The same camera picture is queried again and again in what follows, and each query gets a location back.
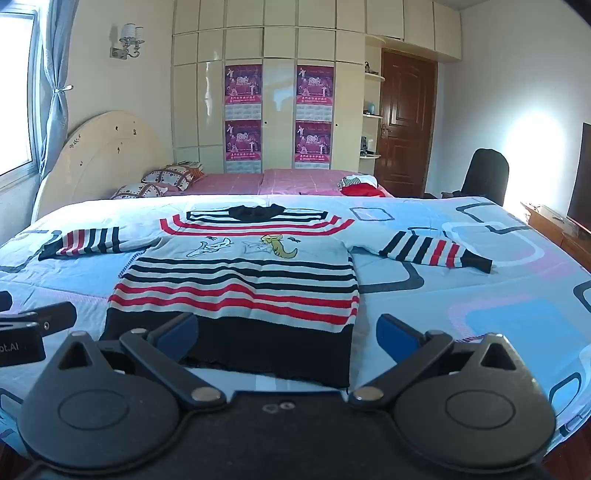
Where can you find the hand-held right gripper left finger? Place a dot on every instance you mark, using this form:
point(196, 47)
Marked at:
point(178, 337)

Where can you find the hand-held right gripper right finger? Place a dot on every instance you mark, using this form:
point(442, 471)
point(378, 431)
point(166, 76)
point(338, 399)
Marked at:
point(396, 337)

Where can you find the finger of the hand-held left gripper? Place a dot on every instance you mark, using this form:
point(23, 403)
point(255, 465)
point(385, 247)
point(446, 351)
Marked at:
point(57, 319)
point(4, 301)

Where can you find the striped knit sweater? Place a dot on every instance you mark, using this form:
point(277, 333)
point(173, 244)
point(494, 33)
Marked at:
point(240, 295)

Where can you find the red and white clothes pile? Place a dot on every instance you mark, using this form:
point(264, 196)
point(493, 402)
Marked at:
point(362, 187)

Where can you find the blue patterned blanket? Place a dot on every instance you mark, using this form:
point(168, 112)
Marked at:
point(461, 286)

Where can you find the cream round headboard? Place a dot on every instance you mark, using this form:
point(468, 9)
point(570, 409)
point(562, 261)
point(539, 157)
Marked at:
point(101, 157)

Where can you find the black chair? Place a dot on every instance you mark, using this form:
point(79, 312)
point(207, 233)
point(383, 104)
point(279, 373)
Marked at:
point(487, 177)

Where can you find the blue curtain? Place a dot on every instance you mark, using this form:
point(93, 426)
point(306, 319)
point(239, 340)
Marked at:
point(55, 120)

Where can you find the pink bed sheet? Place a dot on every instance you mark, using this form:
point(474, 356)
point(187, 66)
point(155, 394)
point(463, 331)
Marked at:
point(286, 182)

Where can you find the wooden television cabinet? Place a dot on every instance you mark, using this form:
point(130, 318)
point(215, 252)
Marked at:
point(558, 230)

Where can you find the window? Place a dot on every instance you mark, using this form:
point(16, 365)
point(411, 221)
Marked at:
point(16, 92)

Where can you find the brown wooden door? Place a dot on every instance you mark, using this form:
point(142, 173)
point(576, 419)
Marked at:
point(406, 120)

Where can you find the curtain tieback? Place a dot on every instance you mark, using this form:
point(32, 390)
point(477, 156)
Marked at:
point(62, 88)

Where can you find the cream corner shelf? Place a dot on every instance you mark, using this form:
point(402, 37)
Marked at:
point(371, 116)

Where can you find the teal jar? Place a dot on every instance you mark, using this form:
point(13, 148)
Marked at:
point(369, 108)

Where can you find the cream wardrobe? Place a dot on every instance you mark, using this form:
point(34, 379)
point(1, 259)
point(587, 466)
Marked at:
point(281, 41)

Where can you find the purple wall poster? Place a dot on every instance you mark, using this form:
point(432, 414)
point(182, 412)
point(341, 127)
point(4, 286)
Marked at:
point(315, 87)
point(243, 87)
point(243, 143)
point(314, 143)

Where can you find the wall lamp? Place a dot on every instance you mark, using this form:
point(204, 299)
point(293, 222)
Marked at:
point(129, 39)

